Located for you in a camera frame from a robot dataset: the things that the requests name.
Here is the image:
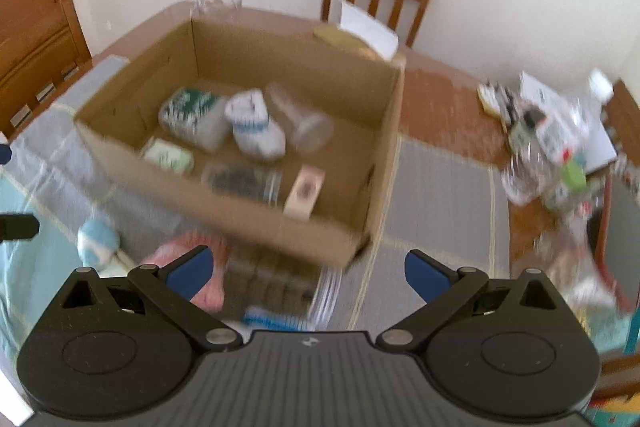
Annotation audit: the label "cream carton box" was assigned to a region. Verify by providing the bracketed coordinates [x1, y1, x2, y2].
[283, 166, 326, 221]

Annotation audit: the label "white sock with blue stripe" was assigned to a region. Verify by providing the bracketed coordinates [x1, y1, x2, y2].
[225, 89, 287, 160]

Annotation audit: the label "small green carton box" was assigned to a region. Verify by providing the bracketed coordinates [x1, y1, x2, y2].
[141, 138, 195, 176]

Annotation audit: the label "small blue white bottle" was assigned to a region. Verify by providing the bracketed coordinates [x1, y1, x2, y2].
[77, 219, 122, 269]

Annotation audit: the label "gold tissue box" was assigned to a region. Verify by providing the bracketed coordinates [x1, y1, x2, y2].
[314, 0, 401, 60]

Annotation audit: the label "green white medicine bottle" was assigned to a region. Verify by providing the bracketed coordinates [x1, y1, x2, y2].
[159, 88, 230, 152]

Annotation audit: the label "clear jar of brown cookies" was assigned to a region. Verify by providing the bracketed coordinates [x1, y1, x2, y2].
[225, 241, 347, 334]

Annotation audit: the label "checked teal grey cloth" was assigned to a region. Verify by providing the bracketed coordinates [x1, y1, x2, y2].
[0, 54, 512, 358]

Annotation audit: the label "dark jar with grey lid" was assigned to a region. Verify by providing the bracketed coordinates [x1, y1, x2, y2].
[201, 163, 282, 208]

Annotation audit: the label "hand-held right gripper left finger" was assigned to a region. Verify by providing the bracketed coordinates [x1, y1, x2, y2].
[60, 246, 243, 353]

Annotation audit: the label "pink sock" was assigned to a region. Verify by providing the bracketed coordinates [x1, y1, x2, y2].
[150, 231, 232, 311]

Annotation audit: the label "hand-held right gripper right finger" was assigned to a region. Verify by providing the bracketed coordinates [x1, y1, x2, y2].
[376, 249, 558, 353]

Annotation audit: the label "white sock with blue cuff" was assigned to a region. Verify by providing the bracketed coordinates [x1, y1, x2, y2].
[227, 304, 307, 334]

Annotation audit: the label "white papers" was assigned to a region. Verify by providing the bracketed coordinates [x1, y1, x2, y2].
[517, 71, 619, 174]

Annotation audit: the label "yellow sticky notepad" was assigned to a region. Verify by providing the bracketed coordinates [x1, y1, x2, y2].
[477, 84, 502, 114]

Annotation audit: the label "cardboard box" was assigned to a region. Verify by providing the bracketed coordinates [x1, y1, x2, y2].
[74, 18, 405, 269]

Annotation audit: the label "clear plastic water bottle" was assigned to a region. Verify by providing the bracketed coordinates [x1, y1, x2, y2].
[501, 71, 615, 208]

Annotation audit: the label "clear plastic jar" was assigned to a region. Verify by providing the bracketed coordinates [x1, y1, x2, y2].
[265, 82, 335, 155]

